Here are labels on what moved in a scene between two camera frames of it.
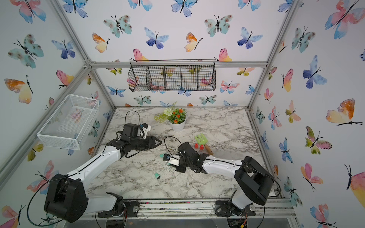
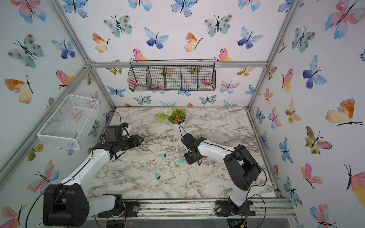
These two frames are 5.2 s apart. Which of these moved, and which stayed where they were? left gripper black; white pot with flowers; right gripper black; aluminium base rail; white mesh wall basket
Moved: left gripper black; right gripper black
Stayed: aluminium base rail; white pot with flowers; white mesh wall basket
